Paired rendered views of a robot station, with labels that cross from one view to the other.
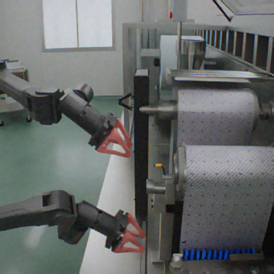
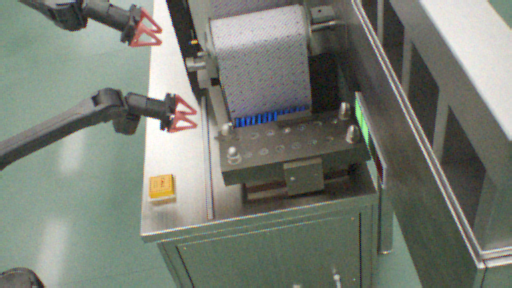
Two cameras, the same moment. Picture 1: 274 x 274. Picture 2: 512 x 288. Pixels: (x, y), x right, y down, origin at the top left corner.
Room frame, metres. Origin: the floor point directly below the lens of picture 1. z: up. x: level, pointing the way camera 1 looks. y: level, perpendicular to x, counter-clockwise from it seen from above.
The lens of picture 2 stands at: (-0.57, -0.17, 2.05)
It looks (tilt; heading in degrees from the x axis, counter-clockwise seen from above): 44 degrees down; 1
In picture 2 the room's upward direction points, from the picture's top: 12 degrees counter-clockwise
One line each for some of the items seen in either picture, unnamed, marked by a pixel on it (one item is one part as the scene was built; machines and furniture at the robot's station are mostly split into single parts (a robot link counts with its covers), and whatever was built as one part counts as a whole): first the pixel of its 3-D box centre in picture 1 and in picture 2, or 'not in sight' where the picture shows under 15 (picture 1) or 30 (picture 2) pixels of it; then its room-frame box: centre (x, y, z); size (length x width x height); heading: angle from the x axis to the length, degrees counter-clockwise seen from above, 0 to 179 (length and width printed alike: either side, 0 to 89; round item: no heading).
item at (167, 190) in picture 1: (162, 222); (212, 96); (0.71, -0.06, 1.05); 0.06 x 0.05 x 0.31; 88
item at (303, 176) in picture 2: not in sight; (304, 177); (0.40, -0.27, 0.96); 0.10 x 0.03 x 0.11; 88
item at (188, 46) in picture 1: (190, 46); not in sight; (1.39, -0.23, 1.50); 0.14 x 0.14 x 0.06
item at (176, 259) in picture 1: (176, 262); (227, 130); (0.55, -0.09, 1.05); 0.04 x 0.04 x 0.04
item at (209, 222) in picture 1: (225, 224); (267, 88); (0.61, -0.22, 1.12); 0.23 x 0.01 x 0.18; 88
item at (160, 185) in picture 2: not in sight; (161, 186); (0.52, 0.13, 0.91); 0.07 x 0.07 x 0.02; 88
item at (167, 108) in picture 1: (167, 109); not in sight; (0.93, -0.09, 1.33); 0.06 x 0.06 x 0.06; 88
